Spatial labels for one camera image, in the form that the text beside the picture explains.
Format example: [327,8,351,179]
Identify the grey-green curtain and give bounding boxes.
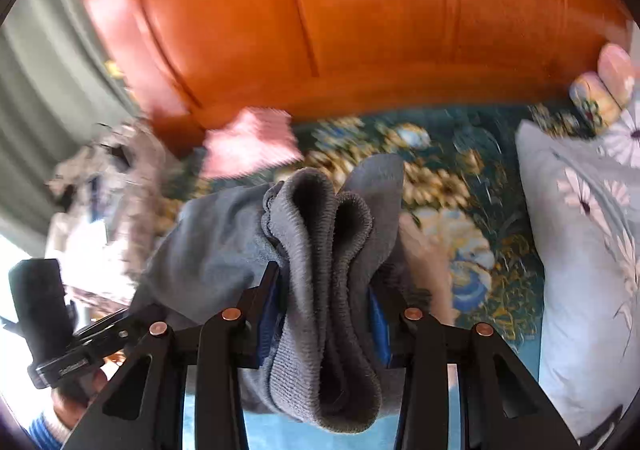
[0,0,148,243]

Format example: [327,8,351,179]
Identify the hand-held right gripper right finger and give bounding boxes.
[369,286,577,450]

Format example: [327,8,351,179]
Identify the pink cloth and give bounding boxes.
[201,106,307,179]

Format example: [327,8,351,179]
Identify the person's left forearm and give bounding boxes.
[26,404,77,448]

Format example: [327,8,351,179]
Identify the pile of light patterned cloth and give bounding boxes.
[44,119,177,303]

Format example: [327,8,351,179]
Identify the grey pants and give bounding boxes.
[132,152,437,434]

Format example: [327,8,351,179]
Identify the orange wooden headboard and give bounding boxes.
[79,0,632,166]

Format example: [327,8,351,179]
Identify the person's left hand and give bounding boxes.
[51,364,110,427]

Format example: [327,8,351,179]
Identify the green floral printed blanket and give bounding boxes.
[165,102,621,450]

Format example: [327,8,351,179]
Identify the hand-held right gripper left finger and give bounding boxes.
[65,261,282,450]

